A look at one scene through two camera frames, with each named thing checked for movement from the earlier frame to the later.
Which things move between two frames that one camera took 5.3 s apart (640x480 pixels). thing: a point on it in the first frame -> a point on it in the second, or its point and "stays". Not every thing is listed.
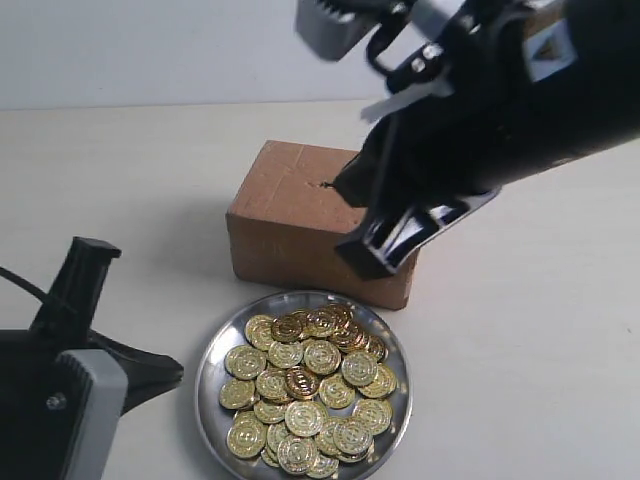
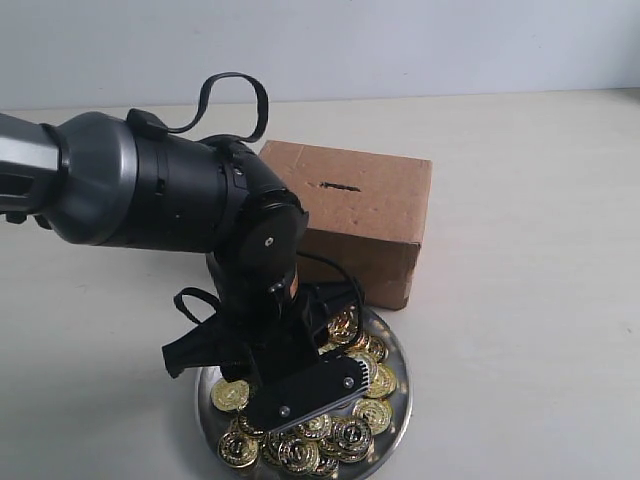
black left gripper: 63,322 -> 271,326
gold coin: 352,436 stays
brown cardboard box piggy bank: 286,219 stays
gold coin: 359,368 -> 382,381
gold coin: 298,455 stays
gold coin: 247,434 -> 238,449
